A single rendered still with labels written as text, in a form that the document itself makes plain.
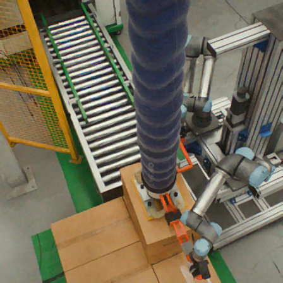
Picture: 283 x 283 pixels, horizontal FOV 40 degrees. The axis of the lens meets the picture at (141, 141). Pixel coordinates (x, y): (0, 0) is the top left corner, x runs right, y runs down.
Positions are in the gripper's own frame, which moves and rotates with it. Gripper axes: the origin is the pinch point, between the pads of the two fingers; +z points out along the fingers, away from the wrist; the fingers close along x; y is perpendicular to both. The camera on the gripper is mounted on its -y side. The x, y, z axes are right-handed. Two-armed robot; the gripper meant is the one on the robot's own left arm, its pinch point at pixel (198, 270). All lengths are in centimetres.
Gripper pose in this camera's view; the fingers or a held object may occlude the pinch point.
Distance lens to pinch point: 241.0
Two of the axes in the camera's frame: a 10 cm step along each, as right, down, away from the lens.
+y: -3.5, -7.7, 5.4
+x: -9.4, 3.1, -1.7
